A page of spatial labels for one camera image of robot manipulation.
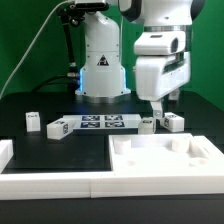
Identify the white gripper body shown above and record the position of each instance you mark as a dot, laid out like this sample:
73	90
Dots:
162	65

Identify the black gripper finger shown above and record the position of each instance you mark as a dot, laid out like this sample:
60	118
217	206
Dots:
157	109
174	95

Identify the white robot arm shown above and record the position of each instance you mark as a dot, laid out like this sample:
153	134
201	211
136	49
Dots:
103	77

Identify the white tag base sheet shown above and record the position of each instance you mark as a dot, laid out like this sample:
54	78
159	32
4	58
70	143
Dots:
111	121

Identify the white left fence block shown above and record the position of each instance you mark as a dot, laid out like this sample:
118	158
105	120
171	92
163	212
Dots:
6	153

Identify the white front fence rail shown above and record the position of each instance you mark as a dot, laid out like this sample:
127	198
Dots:
109	184

